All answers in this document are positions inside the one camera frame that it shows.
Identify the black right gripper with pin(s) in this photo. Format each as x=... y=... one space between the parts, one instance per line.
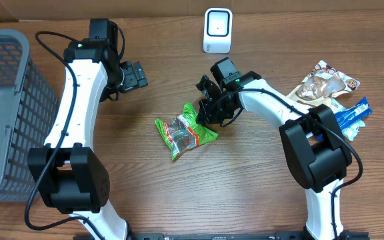
x=205 y=116

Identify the blue oreo packet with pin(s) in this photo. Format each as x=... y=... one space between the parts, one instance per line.
x=351 y=115

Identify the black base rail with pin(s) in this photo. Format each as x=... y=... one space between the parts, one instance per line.
x=282 y=235

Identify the beige pastry snack packet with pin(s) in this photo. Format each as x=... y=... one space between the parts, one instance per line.
x=322 y=84

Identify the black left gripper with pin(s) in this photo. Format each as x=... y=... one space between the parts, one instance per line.
x=136 y=76

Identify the grey plastic mesh basket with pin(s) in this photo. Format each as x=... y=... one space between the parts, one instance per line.
x=28 y=108

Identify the green snack packet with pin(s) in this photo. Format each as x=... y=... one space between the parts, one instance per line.
x=183 y=133

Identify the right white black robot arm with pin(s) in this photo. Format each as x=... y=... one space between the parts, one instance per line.
x=316 y=153

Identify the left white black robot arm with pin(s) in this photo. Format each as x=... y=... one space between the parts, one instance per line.
x=68 y=175

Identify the white snack packet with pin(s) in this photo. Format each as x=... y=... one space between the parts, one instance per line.
x=351 y=131

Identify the white barcode scanner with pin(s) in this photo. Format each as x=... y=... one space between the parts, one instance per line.
x=217 y=33

